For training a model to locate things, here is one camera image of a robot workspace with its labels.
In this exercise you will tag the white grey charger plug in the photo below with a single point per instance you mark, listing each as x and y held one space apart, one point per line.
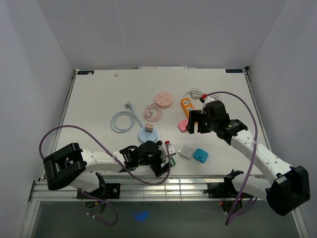
186 152

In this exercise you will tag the pink brown charger plug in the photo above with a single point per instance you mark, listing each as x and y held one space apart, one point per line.
149 127

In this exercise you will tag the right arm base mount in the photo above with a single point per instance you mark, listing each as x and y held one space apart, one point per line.
224 189

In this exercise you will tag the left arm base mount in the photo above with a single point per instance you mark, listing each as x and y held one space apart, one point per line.
109 191

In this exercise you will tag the blue round power strip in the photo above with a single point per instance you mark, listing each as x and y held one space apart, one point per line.
145 136

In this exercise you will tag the aluminium rail frame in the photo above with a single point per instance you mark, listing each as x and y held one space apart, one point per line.
84 107

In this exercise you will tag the blue charger plug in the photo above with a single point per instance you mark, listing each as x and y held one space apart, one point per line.
200 155

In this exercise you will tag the coral pink flat plug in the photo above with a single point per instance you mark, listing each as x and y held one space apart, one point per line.
182 125

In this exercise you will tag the orange power strip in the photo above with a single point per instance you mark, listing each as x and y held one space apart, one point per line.
187 106

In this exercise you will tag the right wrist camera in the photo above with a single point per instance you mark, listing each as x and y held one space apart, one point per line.
204 99

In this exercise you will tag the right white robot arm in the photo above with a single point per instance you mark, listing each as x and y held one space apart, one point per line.
284 188

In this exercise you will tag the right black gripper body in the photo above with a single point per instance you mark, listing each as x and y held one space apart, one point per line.
208 125

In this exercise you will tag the left corner label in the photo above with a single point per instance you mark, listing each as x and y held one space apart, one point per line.
85 72

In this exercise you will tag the green charger plug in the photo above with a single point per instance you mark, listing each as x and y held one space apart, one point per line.
172 161

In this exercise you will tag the right corner label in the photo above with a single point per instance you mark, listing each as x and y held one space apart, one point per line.
234 71

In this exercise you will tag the corner label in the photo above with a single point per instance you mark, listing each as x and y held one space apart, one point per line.
85 72
234 71

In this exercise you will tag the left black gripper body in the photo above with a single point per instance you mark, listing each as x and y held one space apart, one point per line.
155 159

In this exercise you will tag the pink round power strip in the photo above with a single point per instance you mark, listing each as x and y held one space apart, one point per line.
163 100

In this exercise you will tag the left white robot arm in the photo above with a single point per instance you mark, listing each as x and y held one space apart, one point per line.
80 168

